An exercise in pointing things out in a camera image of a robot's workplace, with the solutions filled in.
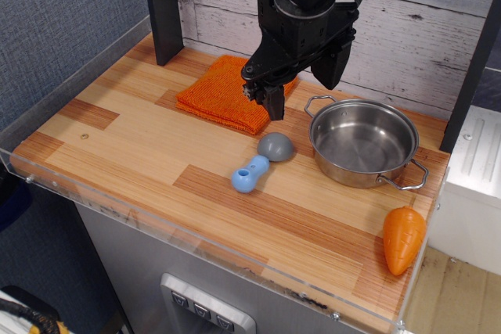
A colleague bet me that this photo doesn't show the silver dispenser button panel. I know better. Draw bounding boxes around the silver dispenser button panel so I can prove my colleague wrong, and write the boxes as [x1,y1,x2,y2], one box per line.
[160,273,257,333]

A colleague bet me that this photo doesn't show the dark vertical post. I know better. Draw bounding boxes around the dark vertical post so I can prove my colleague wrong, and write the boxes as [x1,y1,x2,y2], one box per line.
[439,0,500,153]
[147,0,184,66]

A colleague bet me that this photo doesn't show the dark right vertical post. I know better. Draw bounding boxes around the dark right vertical post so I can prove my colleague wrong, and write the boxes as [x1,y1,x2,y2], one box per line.
[439,0,500,153]

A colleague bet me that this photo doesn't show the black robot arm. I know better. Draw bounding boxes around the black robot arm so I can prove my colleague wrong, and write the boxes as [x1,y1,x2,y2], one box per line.
[241,0,362,120]

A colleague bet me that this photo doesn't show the orange folded cloth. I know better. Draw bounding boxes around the orange folded cloth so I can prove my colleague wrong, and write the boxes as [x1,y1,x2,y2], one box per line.
[175,54,301,136]

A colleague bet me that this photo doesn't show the clear acrylic table guard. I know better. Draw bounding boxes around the clear acrylic table guard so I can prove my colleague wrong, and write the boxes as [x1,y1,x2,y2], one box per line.
[0,15,451,334]

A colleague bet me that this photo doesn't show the yellow black object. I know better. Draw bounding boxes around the yellow black object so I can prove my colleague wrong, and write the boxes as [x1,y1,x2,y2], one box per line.
[28,321,70,334]

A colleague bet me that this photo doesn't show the silver toy appliance front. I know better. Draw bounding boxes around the silver toy appliance front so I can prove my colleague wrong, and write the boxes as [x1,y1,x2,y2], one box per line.
[77,206,413,333]

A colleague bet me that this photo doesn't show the stainless steel pot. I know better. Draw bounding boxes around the stainless steel pot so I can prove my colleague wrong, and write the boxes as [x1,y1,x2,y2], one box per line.
[305,95,429,191]

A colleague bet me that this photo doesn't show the dark left vertical post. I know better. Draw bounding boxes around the dark left vertical post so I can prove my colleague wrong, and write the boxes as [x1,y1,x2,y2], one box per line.
[147,0,184,66]

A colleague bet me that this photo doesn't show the black cable sleeve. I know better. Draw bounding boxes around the black cable sleeve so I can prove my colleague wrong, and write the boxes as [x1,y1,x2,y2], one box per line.
[0,297,59,334]

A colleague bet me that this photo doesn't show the orange plastic toy carrot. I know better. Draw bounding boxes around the orange plastic toy carrot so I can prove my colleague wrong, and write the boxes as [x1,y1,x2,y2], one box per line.
[383,206,427,276]

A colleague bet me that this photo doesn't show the blue and grey toy spoon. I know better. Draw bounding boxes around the blue and grey toy spoon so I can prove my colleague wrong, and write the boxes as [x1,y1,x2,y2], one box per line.
[231,132,294,193]

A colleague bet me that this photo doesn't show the white ribbed box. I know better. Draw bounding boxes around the white ribbed box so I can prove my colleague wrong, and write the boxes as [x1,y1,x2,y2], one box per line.
[428,106,500,275]

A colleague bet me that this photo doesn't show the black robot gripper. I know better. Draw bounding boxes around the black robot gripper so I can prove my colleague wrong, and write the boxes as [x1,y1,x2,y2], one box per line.
[242,0,359,121]

